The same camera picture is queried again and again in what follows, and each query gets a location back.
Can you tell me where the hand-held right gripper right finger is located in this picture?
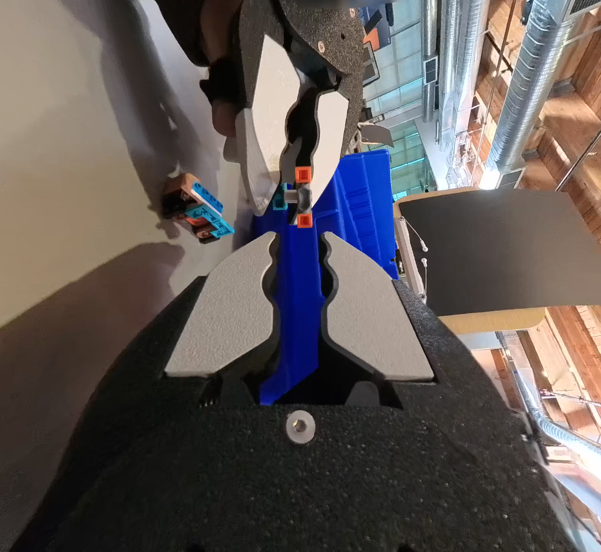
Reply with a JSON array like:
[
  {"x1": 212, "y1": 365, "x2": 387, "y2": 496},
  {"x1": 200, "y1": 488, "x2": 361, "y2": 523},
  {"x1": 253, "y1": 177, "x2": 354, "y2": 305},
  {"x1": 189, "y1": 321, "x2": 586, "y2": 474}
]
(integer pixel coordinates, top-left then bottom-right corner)
[{"x1": 320, "y1": 231, "x2": 435, "y2": 386}]

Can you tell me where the toy axle with orange ends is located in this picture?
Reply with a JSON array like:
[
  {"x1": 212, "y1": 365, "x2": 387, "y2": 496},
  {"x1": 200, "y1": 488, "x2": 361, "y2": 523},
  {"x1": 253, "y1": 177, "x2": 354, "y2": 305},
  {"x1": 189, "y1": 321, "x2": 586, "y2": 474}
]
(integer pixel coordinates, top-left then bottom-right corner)
[{"x1": 273, "y1": 166, "x2": 315, "y2": 230}]

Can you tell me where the blue orange toy brick assembly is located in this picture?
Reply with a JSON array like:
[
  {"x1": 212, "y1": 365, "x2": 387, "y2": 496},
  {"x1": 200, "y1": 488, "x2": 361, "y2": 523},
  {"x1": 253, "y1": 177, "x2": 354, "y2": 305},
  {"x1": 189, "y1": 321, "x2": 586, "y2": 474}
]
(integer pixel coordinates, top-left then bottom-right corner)
[{"x1": 160, "y1": 172, "x2": 233, "y2": 245}]

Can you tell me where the person's left hand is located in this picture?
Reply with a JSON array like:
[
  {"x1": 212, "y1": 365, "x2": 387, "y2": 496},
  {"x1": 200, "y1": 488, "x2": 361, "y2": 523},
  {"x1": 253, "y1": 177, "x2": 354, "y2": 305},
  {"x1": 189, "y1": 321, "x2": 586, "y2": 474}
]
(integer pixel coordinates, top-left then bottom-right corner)
[{"x1": 199, "y1": 0, "x2": 252, "y2": 138}]

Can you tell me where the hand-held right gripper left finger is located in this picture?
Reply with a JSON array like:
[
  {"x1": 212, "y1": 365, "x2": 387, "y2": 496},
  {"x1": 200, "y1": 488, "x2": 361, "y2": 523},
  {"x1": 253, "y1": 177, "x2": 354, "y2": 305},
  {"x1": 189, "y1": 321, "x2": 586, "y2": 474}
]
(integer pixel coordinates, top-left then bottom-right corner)
[{"x1": 165, "y1": 230, "x2": 282, "y2": 393}]

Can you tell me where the black panel with wooden edge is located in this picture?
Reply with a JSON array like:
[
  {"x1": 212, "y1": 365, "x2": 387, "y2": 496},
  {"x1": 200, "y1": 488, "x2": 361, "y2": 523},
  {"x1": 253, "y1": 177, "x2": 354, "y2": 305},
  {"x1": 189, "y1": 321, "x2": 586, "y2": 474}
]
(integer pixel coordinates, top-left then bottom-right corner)
[{"x1": 395, "y1": 186, "x2": 601, "y2": 337}]

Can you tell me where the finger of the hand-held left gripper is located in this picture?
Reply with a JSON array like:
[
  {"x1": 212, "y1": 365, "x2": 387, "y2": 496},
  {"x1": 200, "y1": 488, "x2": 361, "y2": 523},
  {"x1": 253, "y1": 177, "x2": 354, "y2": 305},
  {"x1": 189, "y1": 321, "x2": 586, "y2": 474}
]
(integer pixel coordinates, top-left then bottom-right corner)
[
  {"x1": 233, "y1": 34, "x2": 306, "y2": 217},
  {"x1": 299, "y1": 89, "x2": 352, "y2": 215}
]

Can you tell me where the blue plastic bin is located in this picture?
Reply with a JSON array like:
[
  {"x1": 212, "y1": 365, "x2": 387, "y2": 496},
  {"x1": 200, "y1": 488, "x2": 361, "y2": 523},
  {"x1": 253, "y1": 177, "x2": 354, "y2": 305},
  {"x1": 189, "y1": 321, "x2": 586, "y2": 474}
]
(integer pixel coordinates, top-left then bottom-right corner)
[{"x1": 249, "y1": 147, "x2": 400, "y2": 407}]

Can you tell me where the silver ventilation duct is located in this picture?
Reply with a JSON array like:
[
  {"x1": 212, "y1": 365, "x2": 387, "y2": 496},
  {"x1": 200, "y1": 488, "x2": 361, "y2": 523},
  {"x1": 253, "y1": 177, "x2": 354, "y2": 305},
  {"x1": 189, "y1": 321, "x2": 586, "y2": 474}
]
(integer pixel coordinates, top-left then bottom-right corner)
[
  {"x1": 484, "y1": 0, "x2": 578, "y2": 177},
  {"x1": 442, "y1": 0, "x2": 496, "y2": 93}
]

